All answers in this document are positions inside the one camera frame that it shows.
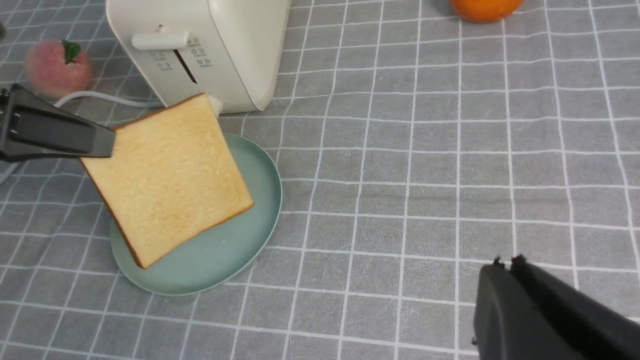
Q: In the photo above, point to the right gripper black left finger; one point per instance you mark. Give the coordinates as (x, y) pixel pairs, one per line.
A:
(32, 128)

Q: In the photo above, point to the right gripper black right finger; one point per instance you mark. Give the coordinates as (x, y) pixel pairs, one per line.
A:
(523, 312)

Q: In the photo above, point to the toast slice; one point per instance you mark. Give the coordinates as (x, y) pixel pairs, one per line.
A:
(171, 176)

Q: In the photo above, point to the white two-slot toaster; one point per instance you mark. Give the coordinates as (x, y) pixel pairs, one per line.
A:
(228, 49)

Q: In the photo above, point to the pink peach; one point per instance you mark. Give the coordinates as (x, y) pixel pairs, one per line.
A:
(57, 68)

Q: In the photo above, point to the grey checked tablecloth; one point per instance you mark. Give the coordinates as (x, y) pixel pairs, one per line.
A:
(414, 148)

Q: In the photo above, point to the light green round plate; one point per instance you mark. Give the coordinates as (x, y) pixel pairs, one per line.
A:
(221, 252)

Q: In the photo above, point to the orange persimmon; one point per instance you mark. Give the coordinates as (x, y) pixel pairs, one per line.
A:
(484, 11)

